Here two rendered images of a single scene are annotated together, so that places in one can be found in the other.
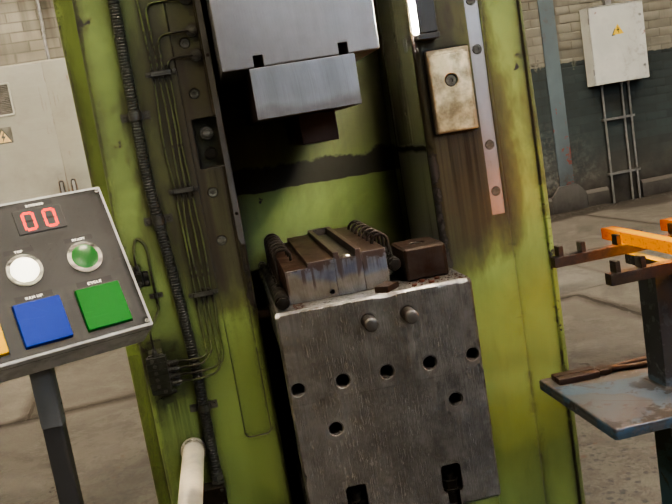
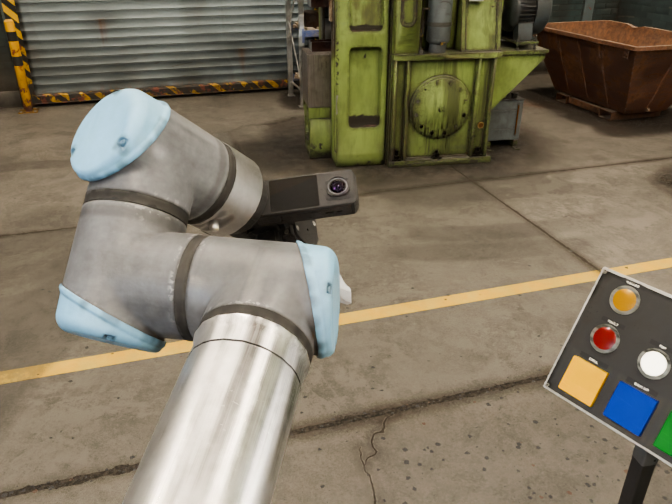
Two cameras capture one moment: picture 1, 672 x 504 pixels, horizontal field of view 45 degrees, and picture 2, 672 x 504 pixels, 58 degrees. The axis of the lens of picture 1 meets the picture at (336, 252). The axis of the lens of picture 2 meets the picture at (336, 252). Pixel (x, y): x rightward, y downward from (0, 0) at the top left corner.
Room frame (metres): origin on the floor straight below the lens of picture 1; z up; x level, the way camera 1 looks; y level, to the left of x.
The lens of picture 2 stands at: (0.66, -0.36, 1.80)
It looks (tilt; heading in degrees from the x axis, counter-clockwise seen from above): 27 degrees down; 86
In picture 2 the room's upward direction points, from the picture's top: straight up
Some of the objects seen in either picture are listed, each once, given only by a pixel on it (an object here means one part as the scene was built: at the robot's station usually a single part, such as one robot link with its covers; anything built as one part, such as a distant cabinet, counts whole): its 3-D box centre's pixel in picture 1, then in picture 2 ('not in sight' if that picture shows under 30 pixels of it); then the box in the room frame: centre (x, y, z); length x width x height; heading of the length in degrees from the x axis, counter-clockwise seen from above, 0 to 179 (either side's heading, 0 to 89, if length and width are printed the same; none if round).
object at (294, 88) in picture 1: (294, 93); not in sight; (1.75, 0.03, 1.32); 0.42 x 0.20 x 0.10; 7
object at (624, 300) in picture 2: not in sight; (624, 300); (1.30, 0.61, 1.16); 0.05 x 0.03 x 0.04; 97
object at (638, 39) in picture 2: not in sight; (612, 70); (4.39, 6.54, 0.43); 1.89 x 1.20 x 0.85; 103
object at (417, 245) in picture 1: (419, 258); not in sight; (1.62, -0.17, 0.95); 0.12 x 0.08 x 0.06; 7
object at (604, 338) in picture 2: not in sight; (604, 338); (1.27, 0.59, 1.09); 0.05 x 0.03 x 0.04; 97
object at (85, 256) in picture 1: (84, 256); not in sight; (1.37, 0.42, 1.09); 0.05 x 0.03 x 0.04; 97
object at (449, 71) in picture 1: (451, 90); not in sight; (1.71, -0.29, 1.27); 0.09 x 0.02 x 0.17; 97
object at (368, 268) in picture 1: (322, 259); not in sight; (1.75, 0.03, 0.96); 0.42 x 0.20 x 0.09; 7
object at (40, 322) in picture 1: (42, 322); (630, 408); (1.28, 0.48, 1.01); 0.07 x 0.05 x 0.07; 122
